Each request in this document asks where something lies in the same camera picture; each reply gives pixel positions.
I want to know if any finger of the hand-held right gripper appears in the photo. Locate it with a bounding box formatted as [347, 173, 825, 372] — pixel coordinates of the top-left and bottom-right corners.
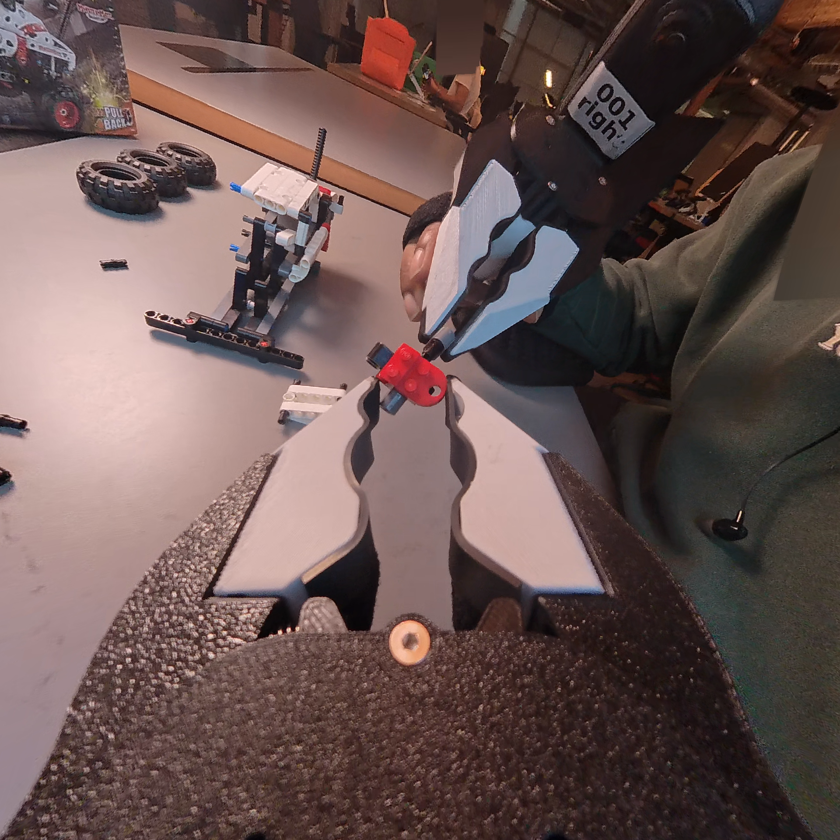
[444, 224, 581, 361]
[423, 158, 526, 340]

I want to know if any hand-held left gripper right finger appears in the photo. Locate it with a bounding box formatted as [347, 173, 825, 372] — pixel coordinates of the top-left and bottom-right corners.
[447, 378, 609, 607]

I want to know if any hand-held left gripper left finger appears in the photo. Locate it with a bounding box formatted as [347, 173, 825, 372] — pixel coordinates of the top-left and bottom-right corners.
[210, 381, 382, 602]

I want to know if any white toy brick piece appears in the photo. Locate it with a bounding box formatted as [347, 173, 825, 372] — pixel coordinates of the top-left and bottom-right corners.
[277, 381, 350, 425]

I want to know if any red toy brick piece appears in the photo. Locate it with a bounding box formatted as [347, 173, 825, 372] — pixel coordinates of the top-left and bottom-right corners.
[368, 344, 448, 413]

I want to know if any pile of small toy bricks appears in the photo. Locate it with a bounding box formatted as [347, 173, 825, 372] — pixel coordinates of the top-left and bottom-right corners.
[0, 413, 30, 489]

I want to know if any person's right forearm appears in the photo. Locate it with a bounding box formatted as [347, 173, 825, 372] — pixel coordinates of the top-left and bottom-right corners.
[453, 256, 683, 389]

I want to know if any grey desk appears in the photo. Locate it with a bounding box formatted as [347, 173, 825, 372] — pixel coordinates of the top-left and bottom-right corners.
[0, 105, 618, 815]

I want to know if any person's right hand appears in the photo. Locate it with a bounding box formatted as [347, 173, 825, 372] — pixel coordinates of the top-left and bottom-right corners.
[397, 227, 443, 329]

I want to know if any toy vehicle chassis build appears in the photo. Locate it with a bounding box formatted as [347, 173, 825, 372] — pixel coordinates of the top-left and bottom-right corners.
[145, 128, 346, 370]

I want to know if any orange crate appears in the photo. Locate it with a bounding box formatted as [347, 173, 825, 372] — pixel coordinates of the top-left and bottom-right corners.
[360, 16, 418, 91]

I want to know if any wooden-edged table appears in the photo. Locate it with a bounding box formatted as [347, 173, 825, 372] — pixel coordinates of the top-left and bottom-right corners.
[119, 24, 468, 219]

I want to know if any green sweatshirt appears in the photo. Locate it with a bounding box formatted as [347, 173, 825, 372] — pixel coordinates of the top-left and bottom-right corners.
[578, 145, 840, 828]

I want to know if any black toy tyre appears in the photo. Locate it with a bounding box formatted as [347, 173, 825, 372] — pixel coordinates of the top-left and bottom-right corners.
[158, 142, 219, 187]
[75, 159, 161, 215]
[119, 149, 189, 198]

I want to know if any toy set cardboard box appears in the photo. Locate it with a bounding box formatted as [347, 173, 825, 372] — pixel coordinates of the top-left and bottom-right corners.
[0, 0, 137, 137]

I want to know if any black drawstring cord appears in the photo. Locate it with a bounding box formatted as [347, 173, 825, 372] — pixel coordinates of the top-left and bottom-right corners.
[712, 427, 840, 543]

